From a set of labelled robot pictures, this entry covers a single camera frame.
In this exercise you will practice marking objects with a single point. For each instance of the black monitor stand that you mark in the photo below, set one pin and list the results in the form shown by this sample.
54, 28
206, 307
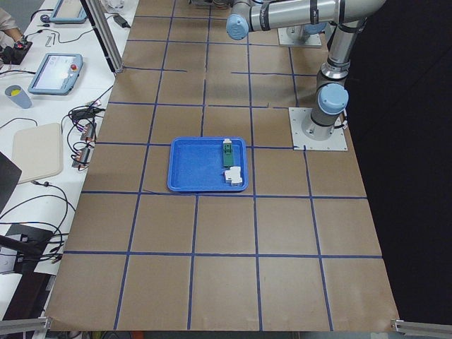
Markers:
22, 247

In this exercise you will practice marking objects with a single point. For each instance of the black joystick box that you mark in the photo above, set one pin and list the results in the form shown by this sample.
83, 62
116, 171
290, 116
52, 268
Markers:
15, 55

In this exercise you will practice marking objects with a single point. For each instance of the white circuit breaker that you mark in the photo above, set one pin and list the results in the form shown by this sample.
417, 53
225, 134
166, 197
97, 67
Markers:
233, 176

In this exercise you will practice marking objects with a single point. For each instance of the teach pendant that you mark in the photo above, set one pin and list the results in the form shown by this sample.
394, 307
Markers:
57, 74
68, 12

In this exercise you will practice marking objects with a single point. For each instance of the grey cup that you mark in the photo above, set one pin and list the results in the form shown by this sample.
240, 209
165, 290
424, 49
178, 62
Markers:
18, 96

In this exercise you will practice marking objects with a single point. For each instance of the blue plastic tray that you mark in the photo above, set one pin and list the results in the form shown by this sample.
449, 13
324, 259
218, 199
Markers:
195, 164

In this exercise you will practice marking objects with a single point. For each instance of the beige pad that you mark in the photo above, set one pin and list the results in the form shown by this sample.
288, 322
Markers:
38, 152

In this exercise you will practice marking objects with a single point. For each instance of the far teach pendant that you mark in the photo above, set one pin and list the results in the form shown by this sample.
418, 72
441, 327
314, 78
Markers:
68, 12

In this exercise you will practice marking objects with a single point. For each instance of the green terminal block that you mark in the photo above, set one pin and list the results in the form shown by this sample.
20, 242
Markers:
227, 153

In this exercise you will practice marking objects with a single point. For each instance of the black power adapter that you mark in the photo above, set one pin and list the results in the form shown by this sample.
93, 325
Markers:
121, 22

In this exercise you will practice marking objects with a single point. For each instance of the aluminium frame post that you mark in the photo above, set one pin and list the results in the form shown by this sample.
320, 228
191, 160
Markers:
94, 12

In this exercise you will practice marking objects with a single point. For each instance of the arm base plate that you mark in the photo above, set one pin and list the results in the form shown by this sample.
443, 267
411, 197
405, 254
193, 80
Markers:
306, 135
294, 37

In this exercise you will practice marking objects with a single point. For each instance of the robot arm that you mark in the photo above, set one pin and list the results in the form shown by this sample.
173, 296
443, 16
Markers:
331, 96
252, 16

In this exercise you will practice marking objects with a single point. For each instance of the person hand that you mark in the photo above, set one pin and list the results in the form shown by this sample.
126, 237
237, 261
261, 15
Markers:
14, 33

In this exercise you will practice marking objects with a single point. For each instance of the near teach pendant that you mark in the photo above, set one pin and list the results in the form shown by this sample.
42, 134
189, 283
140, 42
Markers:
57, 74

